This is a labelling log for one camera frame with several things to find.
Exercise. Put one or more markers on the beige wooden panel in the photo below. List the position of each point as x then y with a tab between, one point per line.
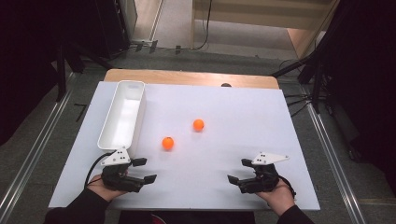
264	14

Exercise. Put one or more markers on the person's right hand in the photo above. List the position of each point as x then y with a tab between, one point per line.
278	197

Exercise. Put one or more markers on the dark curtain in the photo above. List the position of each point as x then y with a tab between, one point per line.
367	77
21	62

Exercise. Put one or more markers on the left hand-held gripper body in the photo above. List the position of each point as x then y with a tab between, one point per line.
120	182

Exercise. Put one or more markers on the white board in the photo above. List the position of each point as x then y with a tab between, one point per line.
218	161

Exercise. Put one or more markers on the person's left hand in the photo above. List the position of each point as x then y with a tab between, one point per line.
101	189

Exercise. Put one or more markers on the dark cabinet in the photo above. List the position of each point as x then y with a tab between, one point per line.
110	25

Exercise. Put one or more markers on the black tripod stand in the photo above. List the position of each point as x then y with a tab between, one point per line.
316	81

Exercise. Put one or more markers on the black metal stand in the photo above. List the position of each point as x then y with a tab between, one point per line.
62	71

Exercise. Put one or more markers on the white rectangular container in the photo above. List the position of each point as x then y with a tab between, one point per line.
123	118

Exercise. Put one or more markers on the orange ball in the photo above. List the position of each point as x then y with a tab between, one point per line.
167	143
198	124

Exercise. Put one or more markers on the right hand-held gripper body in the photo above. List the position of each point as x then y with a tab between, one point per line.
263	180

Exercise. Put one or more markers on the metal floor rail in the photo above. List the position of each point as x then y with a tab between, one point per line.
334	161
34	149

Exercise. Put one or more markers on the wooden table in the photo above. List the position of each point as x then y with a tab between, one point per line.
186	77

